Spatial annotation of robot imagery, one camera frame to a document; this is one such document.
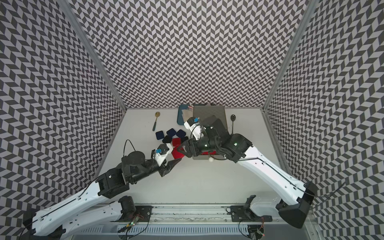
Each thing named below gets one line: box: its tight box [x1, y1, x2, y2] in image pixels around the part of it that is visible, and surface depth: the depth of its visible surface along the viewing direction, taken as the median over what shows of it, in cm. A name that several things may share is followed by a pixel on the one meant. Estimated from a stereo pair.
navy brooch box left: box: [155, 130, 165, 140], surface depth 104 cm
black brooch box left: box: [162, 135, 172, 144], surface depth 101 cm
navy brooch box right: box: [176, 129, 186, 138], surface depth 104 cm
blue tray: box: [177, 104, 189, 125], surface depth 117 cm
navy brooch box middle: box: [166, 128, 177, 138], surface depth 104 cm
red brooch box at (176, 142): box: [172, 137, 182, 150], surface depth 101 cm
